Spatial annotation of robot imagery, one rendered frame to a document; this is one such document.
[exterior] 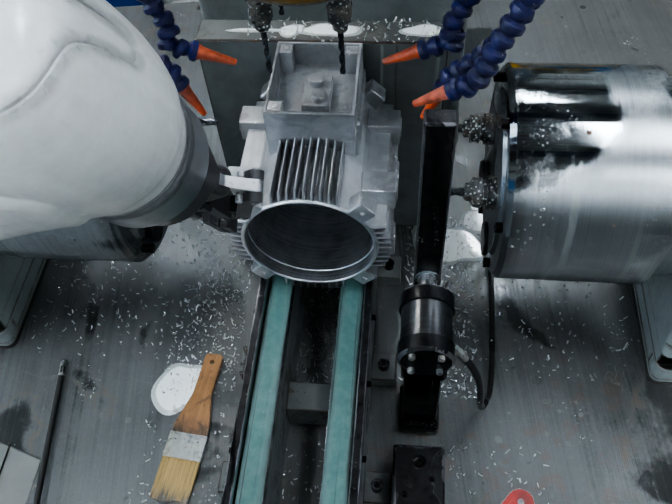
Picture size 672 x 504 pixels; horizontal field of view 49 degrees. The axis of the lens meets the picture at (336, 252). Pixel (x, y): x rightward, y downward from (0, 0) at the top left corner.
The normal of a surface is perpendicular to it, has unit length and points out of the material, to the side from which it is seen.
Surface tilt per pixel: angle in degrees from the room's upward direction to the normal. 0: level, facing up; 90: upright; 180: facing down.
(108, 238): 88
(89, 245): 96
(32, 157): 101
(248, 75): 90
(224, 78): 90
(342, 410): 0
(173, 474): 2
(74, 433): 0
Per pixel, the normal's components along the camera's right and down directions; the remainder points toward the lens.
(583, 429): -0.05, -0.58
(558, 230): -0.10, 0.55
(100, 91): 0.92, 0.21
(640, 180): -0.10, 0.13
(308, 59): -0.09, 0.81
